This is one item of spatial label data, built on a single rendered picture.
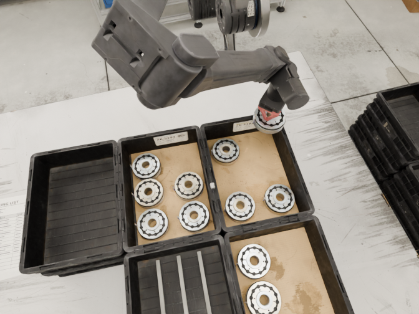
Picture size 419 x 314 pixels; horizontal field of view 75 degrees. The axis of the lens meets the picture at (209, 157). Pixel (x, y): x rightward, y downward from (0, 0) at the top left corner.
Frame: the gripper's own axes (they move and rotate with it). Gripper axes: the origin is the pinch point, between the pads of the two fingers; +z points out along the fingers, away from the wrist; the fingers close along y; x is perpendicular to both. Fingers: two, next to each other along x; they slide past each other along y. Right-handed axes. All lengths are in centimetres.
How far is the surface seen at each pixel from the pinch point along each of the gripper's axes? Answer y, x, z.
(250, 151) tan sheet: -3.5, 1.4, 22.0
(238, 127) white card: 0.4, 9.5, 16.4
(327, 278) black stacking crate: -32, -39, 18
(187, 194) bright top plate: -31.3, 12.0, 20.2
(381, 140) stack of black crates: 63, -54, 60
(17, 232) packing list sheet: -74, 64, 38
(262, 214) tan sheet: -23.0, -13.5, 22.2
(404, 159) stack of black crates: 52, -65, 53
